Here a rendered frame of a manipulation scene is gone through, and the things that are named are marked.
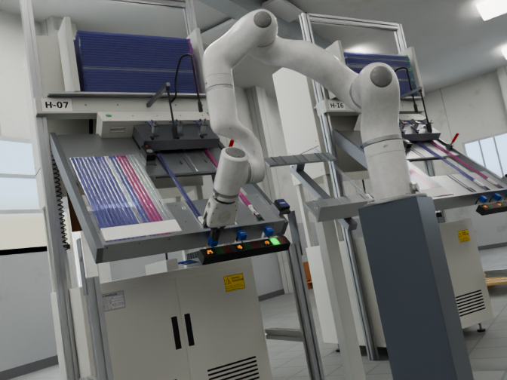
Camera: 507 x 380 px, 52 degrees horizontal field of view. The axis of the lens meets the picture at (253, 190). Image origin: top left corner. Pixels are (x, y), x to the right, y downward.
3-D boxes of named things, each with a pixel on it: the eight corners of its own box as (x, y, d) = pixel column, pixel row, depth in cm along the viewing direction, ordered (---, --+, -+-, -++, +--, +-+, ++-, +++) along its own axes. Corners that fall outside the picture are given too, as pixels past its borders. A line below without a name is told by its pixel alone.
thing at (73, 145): (235, 179, 217) (237, 168, 215) (73, 191, 183) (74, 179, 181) (203, 139, 240) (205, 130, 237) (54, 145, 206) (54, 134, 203)
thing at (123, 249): (280, 235, 191) (285, 220, 188) (102, 263, 157) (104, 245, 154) (278, 233, 192) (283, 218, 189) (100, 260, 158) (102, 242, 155)
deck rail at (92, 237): (102, 263, 157) (103, 247, 154) (95, 264, 156) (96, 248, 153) (54, 145, 206) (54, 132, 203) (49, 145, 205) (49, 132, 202)
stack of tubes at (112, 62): (201, 93, 235) (191, 38, 239) (86, 91, 209) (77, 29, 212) (189, 102, 246) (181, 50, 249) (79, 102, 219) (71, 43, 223)
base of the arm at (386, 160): (434, 196, 161) (421, 139, 163) (417, 195, 145) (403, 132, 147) (376, 208, 171) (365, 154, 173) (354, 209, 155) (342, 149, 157)
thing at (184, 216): (280, 228, 191) (282, 221, 189) (101, 254, 157) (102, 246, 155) (256, 198, 204) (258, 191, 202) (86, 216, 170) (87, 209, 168)
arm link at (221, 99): (246, 96, 171) (258, 185, 167) (201, 93, 163) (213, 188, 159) (259, 86, 163) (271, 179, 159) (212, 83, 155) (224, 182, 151)
